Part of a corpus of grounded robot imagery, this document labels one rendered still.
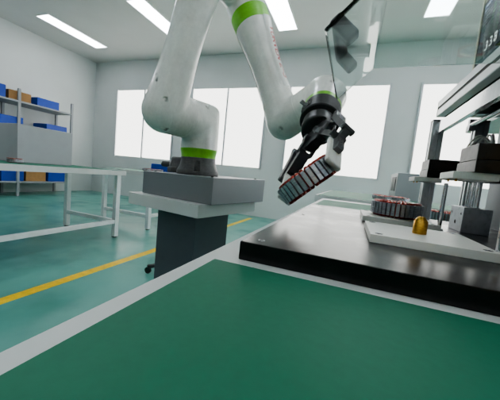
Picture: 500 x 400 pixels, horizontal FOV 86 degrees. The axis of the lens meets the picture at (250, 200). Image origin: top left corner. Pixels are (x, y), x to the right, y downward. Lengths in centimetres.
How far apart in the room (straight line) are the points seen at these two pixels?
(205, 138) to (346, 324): 79
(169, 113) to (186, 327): 69
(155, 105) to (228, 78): 538
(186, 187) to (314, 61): 507
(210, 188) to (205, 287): 56
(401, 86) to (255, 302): 537
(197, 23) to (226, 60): 548
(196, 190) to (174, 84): 30
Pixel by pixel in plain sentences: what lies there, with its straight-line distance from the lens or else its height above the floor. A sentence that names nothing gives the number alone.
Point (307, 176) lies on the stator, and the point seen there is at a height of 85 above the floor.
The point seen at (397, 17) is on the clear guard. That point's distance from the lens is 44.
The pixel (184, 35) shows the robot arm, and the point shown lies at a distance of 84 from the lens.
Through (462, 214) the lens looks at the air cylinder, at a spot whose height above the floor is 81.
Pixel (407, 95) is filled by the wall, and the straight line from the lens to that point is 548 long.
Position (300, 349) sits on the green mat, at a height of 75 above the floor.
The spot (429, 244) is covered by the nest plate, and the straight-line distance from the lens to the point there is 42.
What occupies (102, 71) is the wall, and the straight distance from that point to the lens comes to 844.
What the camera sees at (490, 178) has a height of 87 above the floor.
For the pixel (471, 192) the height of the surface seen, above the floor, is 86.
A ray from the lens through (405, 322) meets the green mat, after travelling 25.
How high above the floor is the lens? 85
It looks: 5 degrees down
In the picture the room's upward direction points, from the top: 6 degrees clockwise
